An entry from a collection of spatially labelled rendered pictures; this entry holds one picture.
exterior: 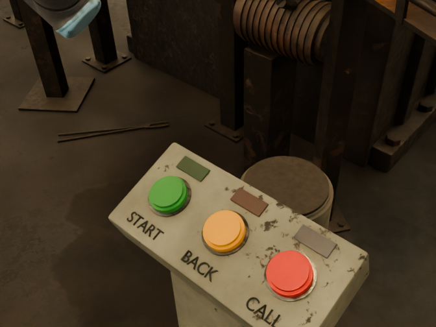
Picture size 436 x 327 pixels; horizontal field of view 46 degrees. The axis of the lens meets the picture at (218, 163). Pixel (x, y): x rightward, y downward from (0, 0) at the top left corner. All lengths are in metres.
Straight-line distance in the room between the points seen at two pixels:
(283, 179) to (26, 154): 1.08
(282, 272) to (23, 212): 1.06
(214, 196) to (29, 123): 1.28
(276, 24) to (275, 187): 0.49
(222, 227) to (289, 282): 0.08
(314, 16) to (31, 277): 0.85
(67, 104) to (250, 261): 1.36
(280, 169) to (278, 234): 0.21
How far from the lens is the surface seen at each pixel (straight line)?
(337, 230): 1.29
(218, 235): 0.47
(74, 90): 1.83
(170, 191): 0.51
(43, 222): 1.39
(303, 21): 1.04
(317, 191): 0.65
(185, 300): 0.57
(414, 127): 1.55
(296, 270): 0.45
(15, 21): 2.39
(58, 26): 0.93
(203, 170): 0.52
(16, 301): 1.26
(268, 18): 1.08
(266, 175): 0.66
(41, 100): 1.82
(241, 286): 0.46
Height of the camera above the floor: 0.97
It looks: 42 degrees down
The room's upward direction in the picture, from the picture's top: 2 degrees counter-clockwise
